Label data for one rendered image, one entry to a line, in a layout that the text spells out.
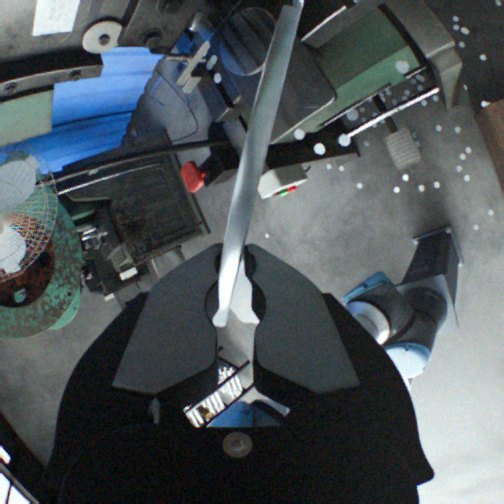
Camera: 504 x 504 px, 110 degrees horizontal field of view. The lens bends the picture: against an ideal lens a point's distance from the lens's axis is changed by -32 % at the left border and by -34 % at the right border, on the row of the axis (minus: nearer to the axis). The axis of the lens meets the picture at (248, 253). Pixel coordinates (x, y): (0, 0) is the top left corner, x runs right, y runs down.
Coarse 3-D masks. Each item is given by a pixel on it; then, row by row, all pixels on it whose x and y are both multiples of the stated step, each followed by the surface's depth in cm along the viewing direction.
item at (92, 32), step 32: (0, 0) 8; (32, 0) 11; (64, 0) 14; (96, 0) 16; (128, 0) 19; (160, 0) 19; (192, 0) 21; (0, 32) 11; (32, 32) 15; (64, 32) 18; (96, 32) 20; (128, 32) 22; (160, 32) 25
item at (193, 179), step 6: (186, 162) 59; (192, 162) 58; (186, 168) 59; (192, 168) 58; (186, 174) 60; (192, 174) 59; (198, 174) 58; (204, 174) 62; (186, 180) 61; (192, 180) 60; (198, 180) 58; (192, 186) 60; (198, 186) 59
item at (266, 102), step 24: (288, 24) 7; (288, 48) 7; (264, 72) 7; (264, 96) 8; (264, 120) 8; (264, 144) 8; (240, 168) 8; (240, 192) 9; (240, 216) 9; (240, 240) 10
